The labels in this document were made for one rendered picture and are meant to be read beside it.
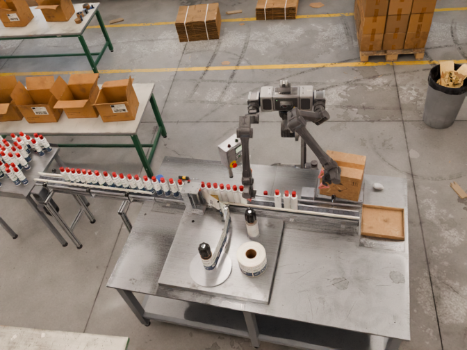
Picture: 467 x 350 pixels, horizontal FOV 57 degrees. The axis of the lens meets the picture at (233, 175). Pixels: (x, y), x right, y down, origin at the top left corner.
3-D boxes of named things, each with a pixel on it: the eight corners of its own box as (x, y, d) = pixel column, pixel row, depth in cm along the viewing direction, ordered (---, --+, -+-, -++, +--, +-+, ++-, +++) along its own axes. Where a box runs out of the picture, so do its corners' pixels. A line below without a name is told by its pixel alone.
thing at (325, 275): (106, 287, 318) (105, 285, 316) (165, 157, 398) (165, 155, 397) (409, 341, 266) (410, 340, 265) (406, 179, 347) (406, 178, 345)
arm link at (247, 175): (252, 126, 291) (237, 126, 292) (251, 130, 286) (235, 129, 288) (255, 180, 312) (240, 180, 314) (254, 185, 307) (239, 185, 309)
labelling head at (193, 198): (187, 212, 344) (180, 192, 325) (192, 199, 352) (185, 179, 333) (203, 214, 341) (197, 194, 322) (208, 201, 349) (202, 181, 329)
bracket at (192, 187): (181, 192, 325) (180, 192, 325) (185, 181, 332) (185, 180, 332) (197, 194, 322) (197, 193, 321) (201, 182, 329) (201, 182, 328)
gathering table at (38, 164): (8, 239, 462) (-45, 185, 393) (37, 194, 501) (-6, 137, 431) (67, 249, 444) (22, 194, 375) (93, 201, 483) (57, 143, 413)
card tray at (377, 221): (360, 235, 317) (361, 232, 314) (362, 206, 333) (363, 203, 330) (404, 240, 309) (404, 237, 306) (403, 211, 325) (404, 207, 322)
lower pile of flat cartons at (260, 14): (255, 20, 689) (254, 7, 673) (260, 3, 723) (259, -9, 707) (296, 19, 675) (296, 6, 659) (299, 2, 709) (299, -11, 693)
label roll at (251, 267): (233, 261, 310) (231, 251, 299) (256, 246, 316) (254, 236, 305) (249, 282, 298) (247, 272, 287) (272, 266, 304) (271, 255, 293)
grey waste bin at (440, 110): (421, 132, 487) (433, 88, 441) (415, 107, 515) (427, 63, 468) (461, 132, 479) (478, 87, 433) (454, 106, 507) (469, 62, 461)
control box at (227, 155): (221, 163, 319) (217, 145, 305) (238, 151, 325) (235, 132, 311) (230, 170, 313) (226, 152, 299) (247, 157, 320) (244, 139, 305)
